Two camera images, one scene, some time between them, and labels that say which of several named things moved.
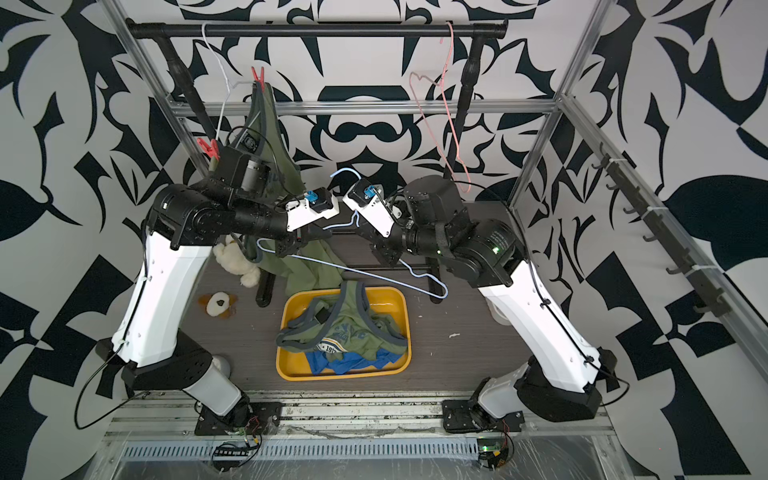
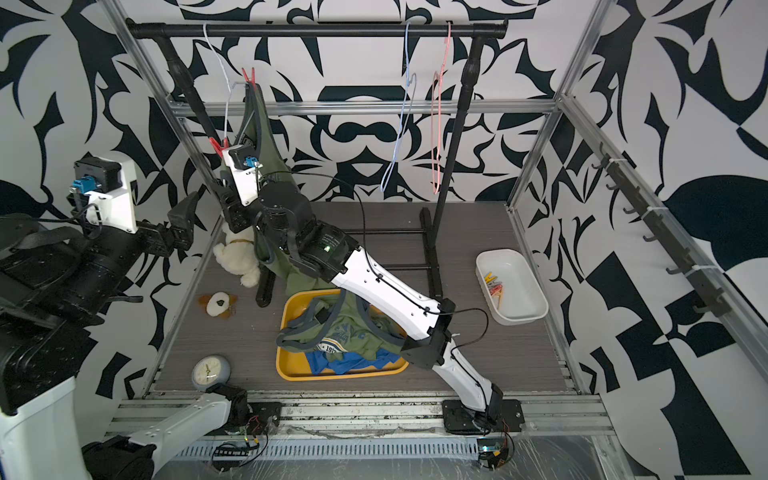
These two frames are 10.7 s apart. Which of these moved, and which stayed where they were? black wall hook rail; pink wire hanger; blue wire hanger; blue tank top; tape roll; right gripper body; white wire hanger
Moved: white wire hanger; blue wire hanger; right gripper body; pink wire hanger
Stayed: black wall hook rail; blue tank top; tape roll
